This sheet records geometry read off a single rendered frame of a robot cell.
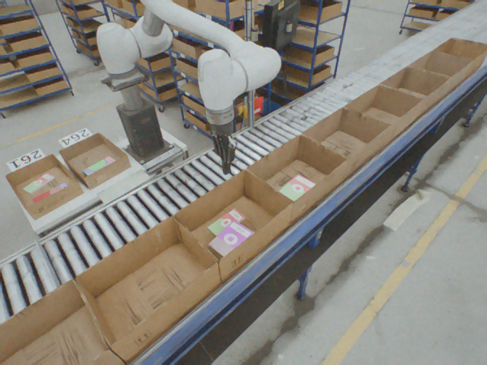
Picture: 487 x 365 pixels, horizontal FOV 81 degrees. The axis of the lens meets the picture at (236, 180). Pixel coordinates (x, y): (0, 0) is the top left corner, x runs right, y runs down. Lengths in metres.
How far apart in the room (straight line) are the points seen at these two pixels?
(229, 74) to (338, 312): 1.70
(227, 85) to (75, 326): 0.97
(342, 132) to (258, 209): 0.81
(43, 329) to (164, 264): 0.45
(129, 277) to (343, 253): 1.61
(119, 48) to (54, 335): 1.30
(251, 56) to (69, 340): 1.11
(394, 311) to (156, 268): 1.58
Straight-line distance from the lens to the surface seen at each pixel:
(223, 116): 0.91
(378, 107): 2.21
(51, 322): 1.28
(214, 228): 1.29
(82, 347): 1.22
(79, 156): 2.21
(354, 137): 1.88
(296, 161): 1.62
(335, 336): 2.08
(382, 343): 2.15
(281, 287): 1.46
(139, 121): 1.86
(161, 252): 1.28
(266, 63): 0.95
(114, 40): 1.71
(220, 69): 0.84
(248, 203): 1.39
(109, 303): 1.25
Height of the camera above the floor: 1.93
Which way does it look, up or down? 44 degrees down
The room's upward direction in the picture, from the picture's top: 4 degrees counter-clockwise
